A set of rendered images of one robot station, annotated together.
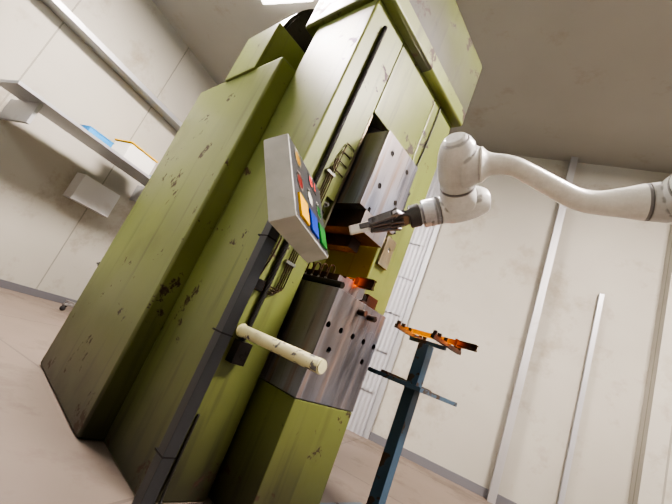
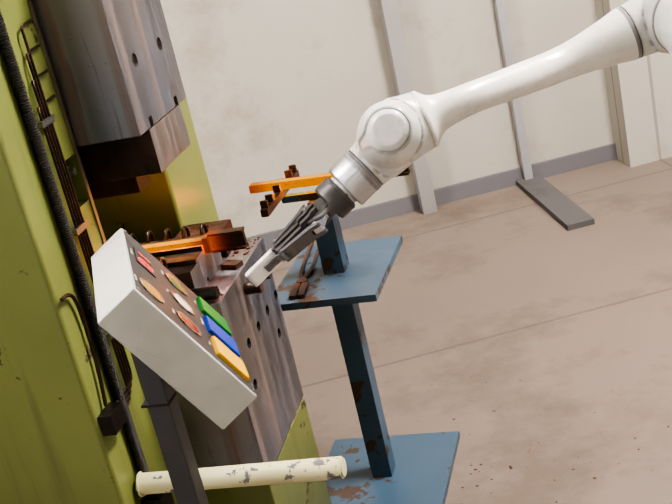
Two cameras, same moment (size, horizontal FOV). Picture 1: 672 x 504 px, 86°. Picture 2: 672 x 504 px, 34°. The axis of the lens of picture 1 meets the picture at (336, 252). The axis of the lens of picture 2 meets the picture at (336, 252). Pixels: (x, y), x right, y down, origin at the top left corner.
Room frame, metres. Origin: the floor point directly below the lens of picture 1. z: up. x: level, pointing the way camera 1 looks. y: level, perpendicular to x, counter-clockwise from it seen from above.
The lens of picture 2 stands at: (-0.58, 0.79, 1.78)
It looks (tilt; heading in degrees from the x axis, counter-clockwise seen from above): 20 degrees down; 330
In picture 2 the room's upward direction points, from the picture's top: 13 degrees counter-clockwise
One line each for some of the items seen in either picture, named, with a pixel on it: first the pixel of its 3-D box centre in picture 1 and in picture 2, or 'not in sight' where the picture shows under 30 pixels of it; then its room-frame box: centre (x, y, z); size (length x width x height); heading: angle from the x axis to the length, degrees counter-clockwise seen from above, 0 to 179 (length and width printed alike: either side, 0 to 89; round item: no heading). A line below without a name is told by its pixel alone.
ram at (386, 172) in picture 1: (363, 189); (56, 36); (1.76, -0.01, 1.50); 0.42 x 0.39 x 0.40; 44
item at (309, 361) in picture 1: (277, 346); (240, 475); (1.27, 0.06, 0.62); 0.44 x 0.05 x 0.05; 44
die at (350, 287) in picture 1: (318, 280); (120, 274); (1.73, 0.02, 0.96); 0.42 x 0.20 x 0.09; 44
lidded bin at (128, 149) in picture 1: (132, 158); not in sight; (4.15, 2.67, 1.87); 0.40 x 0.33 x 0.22; 154
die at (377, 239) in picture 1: (341, 226); (82, 152); (1.73, 0.02, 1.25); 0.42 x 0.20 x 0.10; 44
